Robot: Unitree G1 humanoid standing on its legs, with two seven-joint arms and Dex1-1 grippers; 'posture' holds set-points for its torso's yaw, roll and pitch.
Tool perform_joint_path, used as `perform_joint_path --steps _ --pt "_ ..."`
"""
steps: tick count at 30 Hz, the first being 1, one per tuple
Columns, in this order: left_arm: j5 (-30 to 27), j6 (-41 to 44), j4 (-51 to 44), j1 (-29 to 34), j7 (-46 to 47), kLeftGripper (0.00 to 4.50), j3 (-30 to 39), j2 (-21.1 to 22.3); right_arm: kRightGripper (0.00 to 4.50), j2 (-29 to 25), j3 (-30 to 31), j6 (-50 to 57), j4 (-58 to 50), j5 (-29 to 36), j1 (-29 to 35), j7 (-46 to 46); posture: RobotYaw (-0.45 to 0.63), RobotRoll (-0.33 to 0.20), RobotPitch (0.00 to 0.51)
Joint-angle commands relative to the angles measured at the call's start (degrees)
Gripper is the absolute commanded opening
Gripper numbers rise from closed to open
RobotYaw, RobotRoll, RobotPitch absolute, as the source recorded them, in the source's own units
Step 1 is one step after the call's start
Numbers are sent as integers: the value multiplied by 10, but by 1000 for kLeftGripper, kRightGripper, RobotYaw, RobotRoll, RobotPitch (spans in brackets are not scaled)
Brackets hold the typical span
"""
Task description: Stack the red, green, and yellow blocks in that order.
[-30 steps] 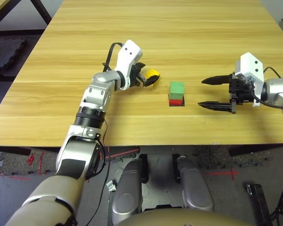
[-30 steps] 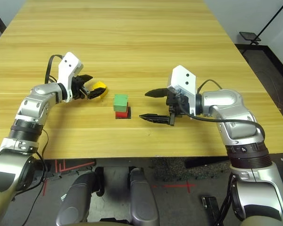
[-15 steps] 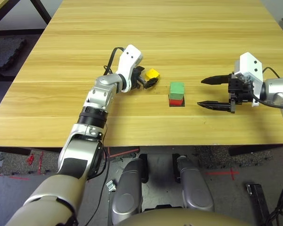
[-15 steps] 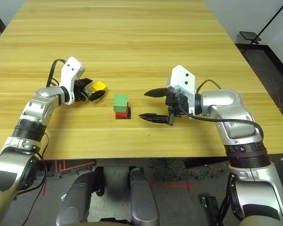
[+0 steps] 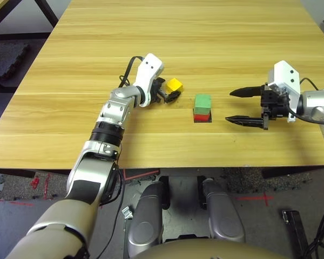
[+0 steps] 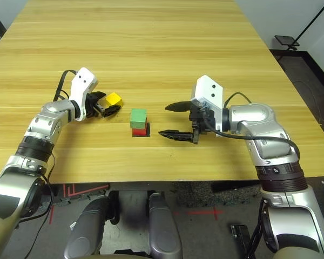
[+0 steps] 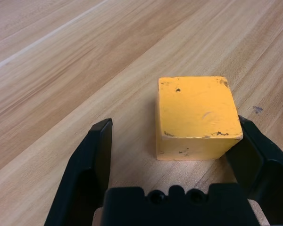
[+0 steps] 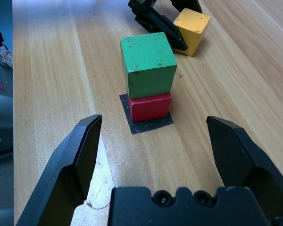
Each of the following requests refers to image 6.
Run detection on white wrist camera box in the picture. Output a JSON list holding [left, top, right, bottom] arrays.
[[69, 67, 99, 121], [190, 74, 225, 135]]

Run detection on grey robot leg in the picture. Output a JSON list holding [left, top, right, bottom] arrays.
[[147, 191, 184, 259], [64, 195, 117, 259]]

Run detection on grey right robot leg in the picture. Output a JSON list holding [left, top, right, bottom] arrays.
[[147, 191, 184, 259]]

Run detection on black metal floor bracket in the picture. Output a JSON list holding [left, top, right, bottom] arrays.
[[231, 224, 255, 259]]

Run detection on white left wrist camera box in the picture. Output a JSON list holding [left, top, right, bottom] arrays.
[[69, 67, 99, 121]]

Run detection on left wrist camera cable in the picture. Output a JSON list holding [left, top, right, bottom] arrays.
[[55, 70, 78, 102]]

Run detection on thin black hanging cable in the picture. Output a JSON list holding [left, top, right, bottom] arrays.
[[15, 153, 56, 230]]

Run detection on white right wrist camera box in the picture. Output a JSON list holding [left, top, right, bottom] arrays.
[[190, 74, 225, 135]]

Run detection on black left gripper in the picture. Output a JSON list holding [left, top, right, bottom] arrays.
[[85, 91, 122, 120]]

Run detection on black cable bundle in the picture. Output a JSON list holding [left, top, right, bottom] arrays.
[[244, 199, 269, 259]]

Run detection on green wooden block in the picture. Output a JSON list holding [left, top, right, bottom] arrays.
[[129, 108, 147, 130]]

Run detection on speckled dark floor mat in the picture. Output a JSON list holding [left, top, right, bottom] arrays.
[[174, 181, 263, 207]]

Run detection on black flat stand plate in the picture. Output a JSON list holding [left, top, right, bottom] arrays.
[[274, 35, 301, 47]]

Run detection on grey left robot leg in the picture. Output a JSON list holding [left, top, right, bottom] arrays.
[[64, 195, 117, 259]]

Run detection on black tripod stand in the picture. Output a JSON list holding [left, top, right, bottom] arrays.
[[287, 0, 324, 51]]

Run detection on yellow wooden block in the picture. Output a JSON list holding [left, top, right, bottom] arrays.
[[105, 92, 124, 107]]

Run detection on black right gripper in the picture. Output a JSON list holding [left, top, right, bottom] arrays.
[[158, 101, 219, 145]]

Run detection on thick black right wrist cable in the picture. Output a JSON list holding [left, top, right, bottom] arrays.
[[202, 115, 301, 163]]

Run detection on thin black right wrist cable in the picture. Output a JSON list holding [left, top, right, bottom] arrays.
[[224, 92, 253, 107]]

